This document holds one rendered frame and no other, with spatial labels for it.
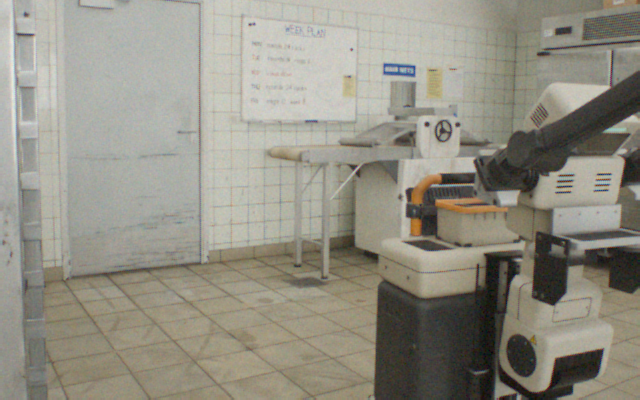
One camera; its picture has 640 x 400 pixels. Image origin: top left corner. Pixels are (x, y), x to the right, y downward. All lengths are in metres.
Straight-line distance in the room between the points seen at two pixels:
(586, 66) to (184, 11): 3.17
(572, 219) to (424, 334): 0.49
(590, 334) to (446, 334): 0.37
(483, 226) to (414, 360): 0.42
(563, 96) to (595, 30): 3.91
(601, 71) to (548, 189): 3.79
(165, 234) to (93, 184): 0.67
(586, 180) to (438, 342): 0.58
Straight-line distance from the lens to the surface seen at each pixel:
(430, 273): 1.65
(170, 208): 4.80
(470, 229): 1.76
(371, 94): 5.61
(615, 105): 1.18
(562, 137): 1.26
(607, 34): 5.32
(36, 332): 1.24
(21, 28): 1.19
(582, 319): 1.67
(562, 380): 1.62
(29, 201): 1.19
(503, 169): 1.39
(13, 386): 0.79
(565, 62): 5.44
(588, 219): 1.56
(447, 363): 1.77
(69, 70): 4.58
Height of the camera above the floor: 1.17
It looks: 6 degrees down
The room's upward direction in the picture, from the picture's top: 1 degrees clockwise
